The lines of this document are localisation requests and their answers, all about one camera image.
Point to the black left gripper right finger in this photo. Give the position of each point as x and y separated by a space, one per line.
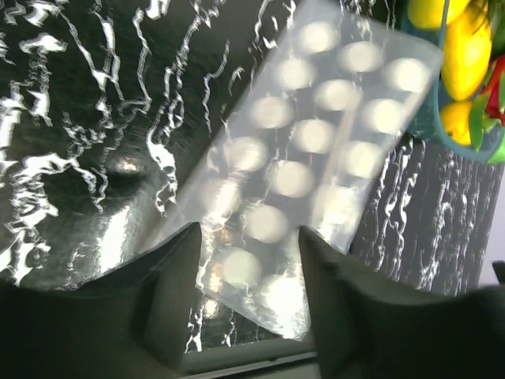
366 325

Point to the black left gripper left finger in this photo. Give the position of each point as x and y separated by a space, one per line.
129 323

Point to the clear polka-dot zip bag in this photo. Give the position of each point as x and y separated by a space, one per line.
303 146

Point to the red toy pepper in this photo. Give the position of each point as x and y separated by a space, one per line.
487 110

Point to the yellow toy lemon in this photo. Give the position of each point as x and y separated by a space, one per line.
455 121

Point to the yellow toy banana bunch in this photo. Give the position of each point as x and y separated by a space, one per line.
467 43

